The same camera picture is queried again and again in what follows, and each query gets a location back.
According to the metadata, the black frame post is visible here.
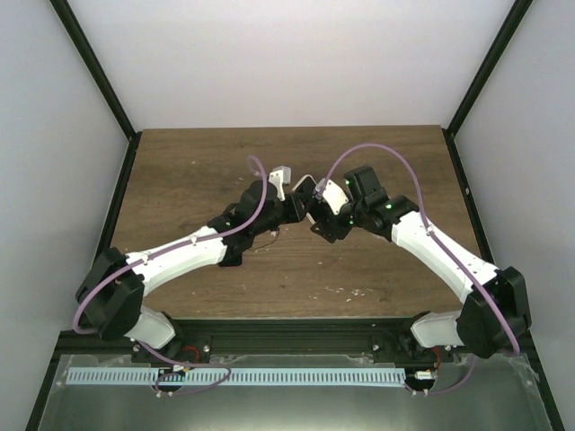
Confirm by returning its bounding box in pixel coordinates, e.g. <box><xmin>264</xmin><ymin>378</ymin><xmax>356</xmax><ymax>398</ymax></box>
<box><xmin>48</xmin><ymin>0</ymin><xmax>137</xmax><ymax>140</ymax></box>
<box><xmin>447</xmin><ymin>0</ymin><xmax>534</xmax><ymax>134</ymax></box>

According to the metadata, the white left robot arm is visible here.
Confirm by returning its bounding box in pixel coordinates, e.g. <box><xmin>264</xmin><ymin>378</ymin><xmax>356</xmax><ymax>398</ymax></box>
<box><xmin>73</xmin><ymin>174</ymin><xmax>315</xmax><ymax>363</ymax></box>

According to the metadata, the beige phone case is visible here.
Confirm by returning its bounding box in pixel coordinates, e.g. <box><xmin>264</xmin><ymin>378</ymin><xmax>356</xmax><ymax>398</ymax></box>
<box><xmin>291</xmin><ymin>174</ymin><xmax>316</xmax><ymax>224</ymax></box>

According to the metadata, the light blue slotted cable duct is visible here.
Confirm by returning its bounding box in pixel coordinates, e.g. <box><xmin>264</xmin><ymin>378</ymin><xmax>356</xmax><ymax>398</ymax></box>
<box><xmin>66</xmin><ymin>367</ymin><xmax>406</xmax><ymax>387</ymax></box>

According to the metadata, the black left table edge rail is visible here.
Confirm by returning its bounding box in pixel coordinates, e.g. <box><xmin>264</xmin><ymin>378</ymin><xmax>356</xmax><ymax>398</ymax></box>
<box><xmin>25</xmin><ymin>131</ymin><xmax>142</xmax><ymax>430</ymax></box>

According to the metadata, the black right frame post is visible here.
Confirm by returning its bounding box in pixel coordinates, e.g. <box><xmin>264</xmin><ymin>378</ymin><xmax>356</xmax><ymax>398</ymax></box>
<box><xmin>447</xmin><ymin>0</ymin><xmax>534</xmax><ymax>134</ymax></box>

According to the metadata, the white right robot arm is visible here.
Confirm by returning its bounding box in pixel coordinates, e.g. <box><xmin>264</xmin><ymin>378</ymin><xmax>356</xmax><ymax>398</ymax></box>
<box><xmin>309</xmin><ymin>166</ymin><xmax>531</xmax><ymax>362</ymax></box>

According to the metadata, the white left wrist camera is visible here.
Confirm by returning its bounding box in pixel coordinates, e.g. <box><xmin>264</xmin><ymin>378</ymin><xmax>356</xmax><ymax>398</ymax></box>
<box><xmin>268</xmin><ymin>165</ymin><xmax>291</xmax><ymax>201</ymax></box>

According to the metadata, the black left frame post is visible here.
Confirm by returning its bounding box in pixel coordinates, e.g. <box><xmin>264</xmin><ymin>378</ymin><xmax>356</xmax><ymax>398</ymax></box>
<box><xmin>48</xmin><ymin>0</ymin><xmax>137</xmax><ymax>140</ymax></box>

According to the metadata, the grey metal front plate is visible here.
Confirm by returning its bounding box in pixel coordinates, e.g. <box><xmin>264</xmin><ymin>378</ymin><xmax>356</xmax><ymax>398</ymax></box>
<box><xmin>40</xmin><ymin>356</ymin><xmax>550</xmax><ymax>430</ymax></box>

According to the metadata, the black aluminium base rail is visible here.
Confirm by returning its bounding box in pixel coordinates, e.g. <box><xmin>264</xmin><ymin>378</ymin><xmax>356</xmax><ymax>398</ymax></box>
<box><xmin>57</xmin><ymin>313</ymin><xmax>534</xmax><ymax>367</ymax></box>

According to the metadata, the black right table edge rail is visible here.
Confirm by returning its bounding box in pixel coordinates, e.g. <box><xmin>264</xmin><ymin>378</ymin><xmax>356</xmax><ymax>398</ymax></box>
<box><xmin>442</xmin><ymin>129</ymin><xmax>565</xmax><ymax>430</ymax></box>

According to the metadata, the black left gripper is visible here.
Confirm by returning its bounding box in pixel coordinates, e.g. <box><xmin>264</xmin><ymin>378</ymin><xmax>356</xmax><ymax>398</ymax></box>
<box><xmin>252</xmin><ymin>191</ymin><xmax>314</xmax><ymax>236</ymax></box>

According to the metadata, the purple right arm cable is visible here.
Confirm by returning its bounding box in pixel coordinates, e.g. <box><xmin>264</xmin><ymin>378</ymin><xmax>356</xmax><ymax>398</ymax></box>
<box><xmin>314</xmin><ymin>143</ymin><xmax>522</xmax><ymax>397</ymax></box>

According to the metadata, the black table edge rail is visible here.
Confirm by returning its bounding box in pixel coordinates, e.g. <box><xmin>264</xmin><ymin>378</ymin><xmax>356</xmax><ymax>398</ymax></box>
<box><xmin>25</xmin><ymin>131</ymin><xmax>142</xmax><ymax>430</ymax></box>
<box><xmin>442</xmin><ymin>129</ymin><xmax>565</xmax><ymax>430</ymax></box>

